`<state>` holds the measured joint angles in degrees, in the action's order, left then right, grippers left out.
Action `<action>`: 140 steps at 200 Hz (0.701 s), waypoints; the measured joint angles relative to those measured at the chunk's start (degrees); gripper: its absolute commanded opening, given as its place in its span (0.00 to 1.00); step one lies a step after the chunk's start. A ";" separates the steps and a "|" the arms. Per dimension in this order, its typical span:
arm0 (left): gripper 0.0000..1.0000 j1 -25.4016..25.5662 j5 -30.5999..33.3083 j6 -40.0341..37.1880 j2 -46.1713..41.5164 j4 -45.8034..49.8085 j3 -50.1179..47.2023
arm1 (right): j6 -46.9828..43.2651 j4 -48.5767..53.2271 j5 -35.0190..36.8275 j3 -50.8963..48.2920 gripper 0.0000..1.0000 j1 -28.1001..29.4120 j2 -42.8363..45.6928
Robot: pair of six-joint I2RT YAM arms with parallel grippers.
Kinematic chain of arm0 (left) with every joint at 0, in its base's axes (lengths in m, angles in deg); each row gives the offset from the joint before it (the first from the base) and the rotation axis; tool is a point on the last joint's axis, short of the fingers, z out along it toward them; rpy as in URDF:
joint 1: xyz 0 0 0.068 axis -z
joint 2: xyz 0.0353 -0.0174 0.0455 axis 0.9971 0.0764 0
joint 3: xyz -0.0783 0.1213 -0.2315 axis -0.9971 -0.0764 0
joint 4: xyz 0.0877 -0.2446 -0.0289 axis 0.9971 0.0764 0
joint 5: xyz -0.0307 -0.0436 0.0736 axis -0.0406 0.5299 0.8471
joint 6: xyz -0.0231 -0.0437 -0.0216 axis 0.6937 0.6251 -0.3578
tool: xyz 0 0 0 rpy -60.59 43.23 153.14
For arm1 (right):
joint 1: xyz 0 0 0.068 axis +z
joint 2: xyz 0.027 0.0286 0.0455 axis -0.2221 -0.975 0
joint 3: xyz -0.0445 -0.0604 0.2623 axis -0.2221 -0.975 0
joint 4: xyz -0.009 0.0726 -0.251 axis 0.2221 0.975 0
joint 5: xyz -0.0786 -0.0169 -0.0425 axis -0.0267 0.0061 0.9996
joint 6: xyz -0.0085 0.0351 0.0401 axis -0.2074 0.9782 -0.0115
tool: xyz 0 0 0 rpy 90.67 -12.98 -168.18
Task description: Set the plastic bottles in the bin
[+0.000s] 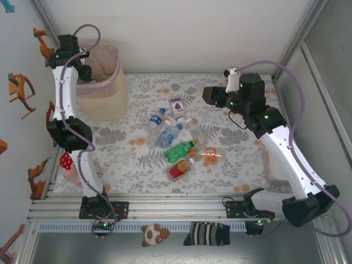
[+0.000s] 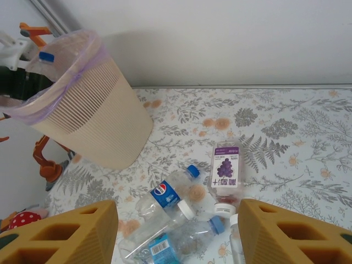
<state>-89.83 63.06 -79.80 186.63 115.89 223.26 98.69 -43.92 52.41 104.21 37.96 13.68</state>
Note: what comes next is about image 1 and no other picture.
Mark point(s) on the green bottle yellow cap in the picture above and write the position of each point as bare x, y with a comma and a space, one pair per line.
177, 152

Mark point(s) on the controller board with leds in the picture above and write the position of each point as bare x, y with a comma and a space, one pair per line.
254, 229
103, 225

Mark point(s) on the black white striped sock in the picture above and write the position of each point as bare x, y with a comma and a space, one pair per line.
206, 233

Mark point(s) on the beige plastic tray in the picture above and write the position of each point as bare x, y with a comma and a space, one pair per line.
272, 173

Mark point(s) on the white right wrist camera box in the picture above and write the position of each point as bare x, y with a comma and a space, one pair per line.
232, 81

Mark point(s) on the clear Pepsi bottle blue cap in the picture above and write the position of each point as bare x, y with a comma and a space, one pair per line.
155, 121

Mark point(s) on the purple grape juice carton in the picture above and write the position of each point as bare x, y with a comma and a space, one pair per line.
177, 107

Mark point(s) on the orange claw machine wall sticker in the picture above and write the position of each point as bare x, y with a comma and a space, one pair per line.
17, 93

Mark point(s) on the clear bottle orange label orange cap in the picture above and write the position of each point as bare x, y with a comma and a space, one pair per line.
210, 154

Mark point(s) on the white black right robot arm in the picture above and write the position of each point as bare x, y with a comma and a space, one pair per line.
291, 165

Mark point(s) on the blue wall sticker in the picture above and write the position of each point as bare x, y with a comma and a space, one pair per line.
8, 5

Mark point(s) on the clear bottle green label white cap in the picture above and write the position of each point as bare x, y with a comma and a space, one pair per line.
196, 133

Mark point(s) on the floral table cloth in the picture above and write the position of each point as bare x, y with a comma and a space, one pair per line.
220, 181

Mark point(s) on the red yellow label bottle white cap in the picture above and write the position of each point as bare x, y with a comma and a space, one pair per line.
177, 170

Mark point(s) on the aluminium frame rail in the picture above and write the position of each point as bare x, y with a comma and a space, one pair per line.
176, 209

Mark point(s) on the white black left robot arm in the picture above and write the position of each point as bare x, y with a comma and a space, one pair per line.
64, 90

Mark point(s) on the aluminium frame post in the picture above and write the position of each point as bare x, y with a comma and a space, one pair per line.
45, 19
299, 35

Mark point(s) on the pink plush toy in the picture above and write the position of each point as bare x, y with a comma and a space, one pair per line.
72, 176

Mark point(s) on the beige mesh bin pink bag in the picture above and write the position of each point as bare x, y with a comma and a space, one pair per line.
107, 104

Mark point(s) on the red white dotted plush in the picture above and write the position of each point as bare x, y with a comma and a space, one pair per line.
66, 160

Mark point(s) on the brown white panda plush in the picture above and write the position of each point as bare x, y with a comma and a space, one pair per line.
152, 236

